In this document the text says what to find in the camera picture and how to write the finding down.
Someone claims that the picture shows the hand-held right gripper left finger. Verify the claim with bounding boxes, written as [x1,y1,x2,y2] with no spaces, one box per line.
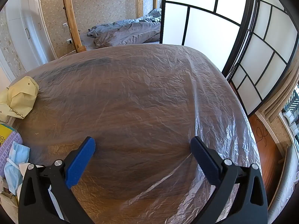
[18,136,96,224]

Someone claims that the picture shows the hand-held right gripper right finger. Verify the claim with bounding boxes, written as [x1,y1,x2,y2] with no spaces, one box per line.
[190,136,269,224]

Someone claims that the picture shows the purple plastic basket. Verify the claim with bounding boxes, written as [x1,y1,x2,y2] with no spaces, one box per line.
[0,131,23,180]

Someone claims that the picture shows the yellow paper bag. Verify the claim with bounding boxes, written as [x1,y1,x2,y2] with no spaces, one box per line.
[0,76,40,120]

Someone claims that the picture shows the yellow printed box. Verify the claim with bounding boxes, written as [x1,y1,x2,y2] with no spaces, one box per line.
[0,124,18,147]

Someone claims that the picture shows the table with plastic cover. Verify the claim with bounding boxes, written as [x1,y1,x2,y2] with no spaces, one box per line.
[9,44,262,224]

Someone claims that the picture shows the beige curtain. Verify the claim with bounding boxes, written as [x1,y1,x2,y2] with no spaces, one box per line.
[255,68,299,123]

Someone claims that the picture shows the black window grille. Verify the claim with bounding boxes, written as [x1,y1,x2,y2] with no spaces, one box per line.
[281,91,299,112]

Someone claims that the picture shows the black framed frosted sliding door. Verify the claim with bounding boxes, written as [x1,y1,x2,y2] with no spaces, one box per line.
[159,0,260,75]
[222,0,296,117]

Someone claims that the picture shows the grey duvet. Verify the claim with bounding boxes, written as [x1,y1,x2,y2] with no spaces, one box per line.
[87,8,162,48]

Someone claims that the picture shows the white wardrobe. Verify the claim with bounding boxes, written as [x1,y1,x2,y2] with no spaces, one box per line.
[5,0,58,62]

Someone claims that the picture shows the wooden bunk bed frame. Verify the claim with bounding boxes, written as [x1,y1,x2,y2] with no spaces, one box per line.
[61,0,164,53]

